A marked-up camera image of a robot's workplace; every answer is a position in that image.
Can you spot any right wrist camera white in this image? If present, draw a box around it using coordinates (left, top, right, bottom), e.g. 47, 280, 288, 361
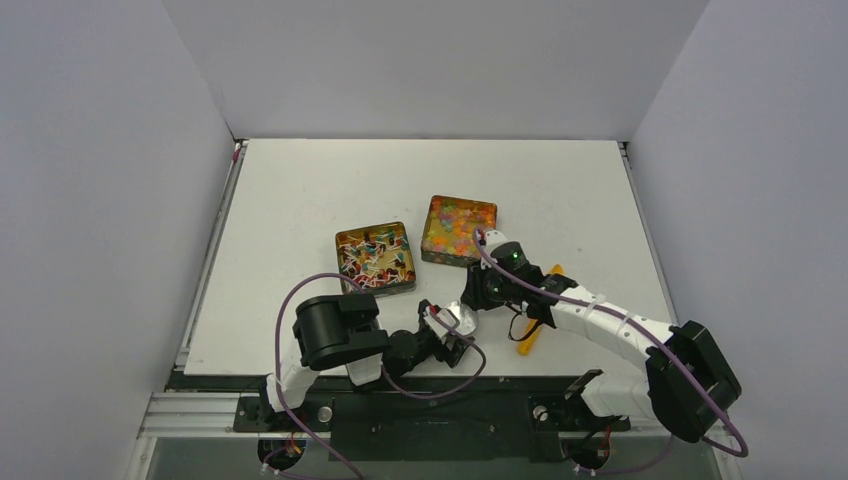
475, 229, 509, 269

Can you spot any tin box of gummy candies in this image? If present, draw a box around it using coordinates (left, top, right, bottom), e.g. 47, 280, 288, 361
420, 195, 498, 268

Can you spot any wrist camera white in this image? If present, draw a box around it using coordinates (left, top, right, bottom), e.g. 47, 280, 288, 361
475, 229, 509, 269
424, 305, 459, 342

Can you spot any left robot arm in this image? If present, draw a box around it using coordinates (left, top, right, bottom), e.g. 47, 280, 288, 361
258, 294, 478, 431

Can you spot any clear round lid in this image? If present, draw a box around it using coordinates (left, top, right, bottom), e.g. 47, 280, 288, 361
439, 300, 478, 336

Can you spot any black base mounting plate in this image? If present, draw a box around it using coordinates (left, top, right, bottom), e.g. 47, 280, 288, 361
165, 374, 700, 464

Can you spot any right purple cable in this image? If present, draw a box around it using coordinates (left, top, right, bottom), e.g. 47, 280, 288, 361
472, 227, 750, 477

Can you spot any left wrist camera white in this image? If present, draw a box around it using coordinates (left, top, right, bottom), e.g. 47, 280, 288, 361
424, 305, 459, 342

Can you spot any orange plastic scoop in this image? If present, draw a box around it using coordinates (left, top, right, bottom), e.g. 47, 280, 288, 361
516, 264, 565, 356

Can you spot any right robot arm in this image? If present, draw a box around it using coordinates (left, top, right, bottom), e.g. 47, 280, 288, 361
461, 230, 742, 443

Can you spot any tin box of lollipops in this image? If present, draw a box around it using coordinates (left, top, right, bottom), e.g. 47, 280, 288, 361
335, 221, 417, 296

